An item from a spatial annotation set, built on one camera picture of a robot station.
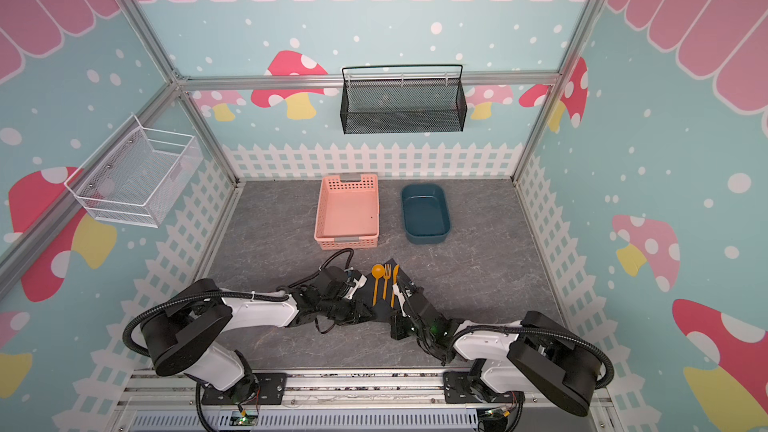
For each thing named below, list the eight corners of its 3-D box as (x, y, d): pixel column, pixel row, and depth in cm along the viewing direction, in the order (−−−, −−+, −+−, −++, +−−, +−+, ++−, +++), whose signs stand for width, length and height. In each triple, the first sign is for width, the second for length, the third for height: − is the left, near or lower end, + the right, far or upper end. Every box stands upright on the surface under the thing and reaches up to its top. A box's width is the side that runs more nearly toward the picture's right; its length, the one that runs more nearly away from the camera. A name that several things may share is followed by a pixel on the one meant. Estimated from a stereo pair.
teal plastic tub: (402, 244, 104) (402, 235, 99) (401, 193, 119) (401, 183, 114) (451, 244, 104) (453, 235, 99) (443, 193, 119) (445, 183, 114)
